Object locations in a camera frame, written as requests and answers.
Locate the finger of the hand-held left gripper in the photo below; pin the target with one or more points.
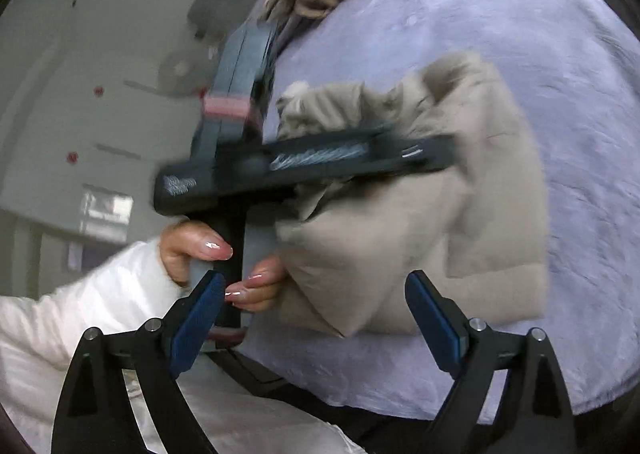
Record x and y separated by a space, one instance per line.
390 158
340 133

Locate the person's left forearm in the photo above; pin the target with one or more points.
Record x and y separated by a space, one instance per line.
75 299

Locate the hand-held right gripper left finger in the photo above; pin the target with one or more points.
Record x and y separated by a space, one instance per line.
200 319

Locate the lavender plush bed blanket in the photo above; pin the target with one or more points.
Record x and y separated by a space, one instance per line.
550 58

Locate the beige puffer jacket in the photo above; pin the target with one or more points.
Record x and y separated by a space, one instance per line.
400 244

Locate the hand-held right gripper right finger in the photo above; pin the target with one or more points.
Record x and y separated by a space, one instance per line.
435 329

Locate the person's left hand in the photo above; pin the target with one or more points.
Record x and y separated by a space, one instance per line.
195 244

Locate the person's white clothing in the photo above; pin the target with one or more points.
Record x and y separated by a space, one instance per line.
260 429

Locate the dark bed frame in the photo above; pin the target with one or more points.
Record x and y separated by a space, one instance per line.
300 394

